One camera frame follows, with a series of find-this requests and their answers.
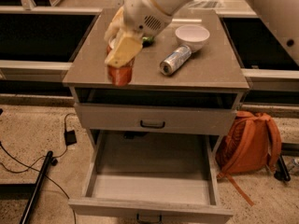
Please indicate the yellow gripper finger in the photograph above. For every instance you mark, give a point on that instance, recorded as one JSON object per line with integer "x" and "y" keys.
{"x": 126, "y": 46}
{"x": 116, "y": 26}

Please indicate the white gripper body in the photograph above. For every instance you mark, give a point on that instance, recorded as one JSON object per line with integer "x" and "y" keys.
{"x": 144, "y": 13}

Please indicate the red coke can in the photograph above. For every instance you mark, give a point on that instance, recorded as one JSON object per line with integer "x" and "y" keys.
{"x": 121, "y": 76}

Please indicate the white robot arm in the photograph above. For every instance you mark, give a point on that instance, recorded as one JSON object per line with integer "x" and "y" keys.
{"x": 281, "y": 17}

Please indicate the silver blue can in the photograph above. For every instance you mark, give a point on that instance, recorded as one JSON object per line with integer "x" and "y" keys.
{"x": 175, "y": 60}

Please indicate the closed grey drawer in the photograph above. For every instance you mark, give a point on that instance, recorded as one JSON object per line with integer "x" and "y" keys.
{"x": 155, "y": 119}

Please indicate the grey drawer cabinet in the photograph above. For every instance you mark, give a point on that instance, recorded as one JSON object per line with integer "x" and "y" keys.
{"x": 210, "y": 79}

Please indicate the open grey drawer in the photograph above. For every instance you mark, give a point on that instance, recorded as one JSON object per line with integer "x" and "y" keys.
{"x": 153, "y": 178}

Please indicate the green chip bag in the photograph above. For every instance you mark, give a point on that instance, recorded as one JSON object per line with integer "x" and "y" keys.
{"x": 147, "y": 40}

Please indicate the white bowl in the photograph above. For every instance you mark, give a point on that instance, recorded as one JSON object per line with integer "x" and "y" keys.
{"x": 193, "y": 36}

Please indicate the black pole on floor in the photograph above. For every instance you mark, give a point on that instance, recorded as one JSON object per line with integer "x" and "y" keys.
{"x": 30, "y": 206}

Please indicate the orange backpack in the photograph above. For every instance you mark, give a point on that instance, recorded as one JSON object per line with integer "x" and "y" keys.
{"x": 252, "y": 143}

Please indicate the black power adapter with cable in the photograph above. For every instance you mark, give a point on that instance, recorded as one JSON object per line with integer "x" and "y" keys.
{"x": 69, "y": 139}

